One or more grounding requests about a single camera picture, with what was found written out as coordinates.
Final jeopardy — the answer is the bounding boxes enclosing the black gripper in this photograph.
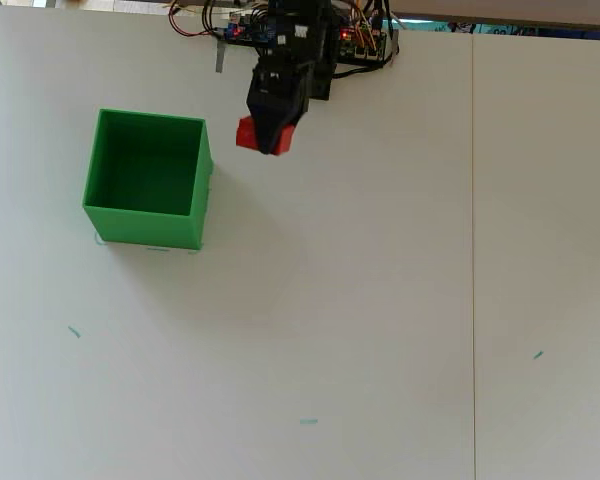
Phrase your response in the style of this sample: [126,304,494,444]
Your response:
[246,64,314,156]

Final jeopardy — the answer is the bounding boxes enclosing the red rectangular block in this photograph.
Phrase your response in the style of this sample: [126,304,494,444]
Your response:
[235,115,298,158]

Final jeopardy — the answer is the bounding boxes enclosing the green square plastic bin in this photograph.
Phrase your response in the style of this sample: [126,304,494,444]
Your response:
[81,108,215,251]

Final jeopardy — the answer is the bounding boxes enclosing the grey tape strip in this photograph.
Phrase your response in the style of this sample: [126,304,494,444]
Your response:
[213,35,228,75]

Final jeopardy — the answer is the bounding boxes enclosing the blue controller circuit board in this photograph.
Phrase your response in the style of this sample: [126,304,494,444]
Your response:
[218,9,272,47]

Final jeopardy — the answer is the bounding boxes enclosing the circuit board with jumper headers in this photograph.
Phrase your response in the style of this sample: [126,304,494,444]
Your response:
[336,22,399,64]

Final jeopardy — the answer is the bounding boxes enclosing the coloured jumper wires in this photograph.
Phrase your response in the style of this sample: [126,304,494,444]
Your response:
[348,0,384,54]

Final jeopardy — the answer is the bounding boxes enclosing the black cable with white tag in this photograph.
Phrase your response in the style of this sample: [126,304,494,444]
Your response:
[331,0,402,80]

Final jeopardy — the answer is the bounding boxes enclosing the thin red wire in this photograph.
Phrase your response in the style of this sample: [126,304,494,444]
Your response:
[167,0,217,38]

